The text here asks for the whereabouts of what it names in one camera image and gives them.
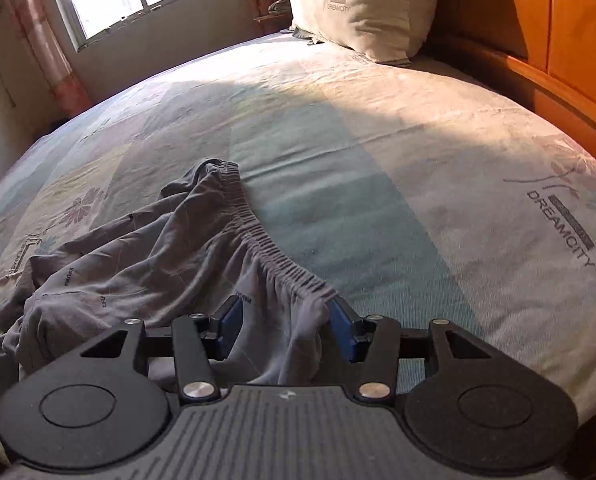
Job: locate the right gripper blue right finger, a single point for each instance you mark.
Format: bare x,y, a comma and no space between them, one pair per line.
370,349

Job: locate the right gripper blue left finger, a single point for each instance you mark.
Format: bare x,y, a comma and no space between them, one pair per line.
196,340

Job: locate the wooden nightstand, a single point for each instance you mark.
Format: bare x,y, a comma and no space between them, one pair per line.
272,23

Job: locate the beige pillow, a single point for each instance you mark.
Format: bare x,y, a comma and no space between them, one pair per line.
384,31

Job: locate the grey object on nightstand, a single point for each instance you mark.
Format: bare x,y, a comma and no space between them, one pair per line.
280,7

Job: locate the orange wooden headboard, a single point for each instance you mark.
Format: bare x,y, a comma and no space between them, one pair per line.
539,53

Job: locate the pink striped left curtain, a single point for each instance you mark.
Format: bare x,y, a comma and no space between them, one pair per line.
35,31

